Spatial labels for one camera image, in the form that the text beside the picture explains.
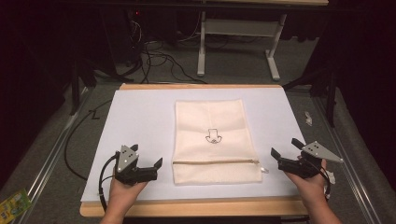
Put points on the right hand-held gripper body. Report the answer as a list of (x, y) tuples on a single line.
[(306, 160)]

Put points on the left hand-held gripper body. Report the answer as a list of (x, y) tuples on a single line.
[(130, 169)]

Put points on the person's left hand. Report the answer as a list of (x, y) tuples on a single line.
[(124, 193)]

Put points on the person's right hand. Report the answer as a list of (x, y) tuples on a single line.
[(306, 185)]

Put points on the white table mat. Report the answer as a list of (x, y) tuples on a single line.
[(143, 124)]

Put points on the white crumpled scrap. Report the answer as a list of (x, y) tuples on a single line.
[(308, 118)]

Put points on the black stand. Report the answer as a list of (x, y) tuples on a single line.
[(74, 84), (330, 93)]

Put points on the cream zippered cloth bag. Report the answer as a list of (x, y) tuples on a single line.
[(214, 124)]

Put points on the green printed packet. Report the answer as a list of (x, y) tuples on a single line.
[(12, 207)]

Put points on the metal floor rail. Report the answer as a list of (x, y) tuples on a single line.
[(49, 158), (345, 161)]

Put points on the white metal desk frame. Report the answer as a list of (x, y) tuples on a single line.
[(202, 46)]

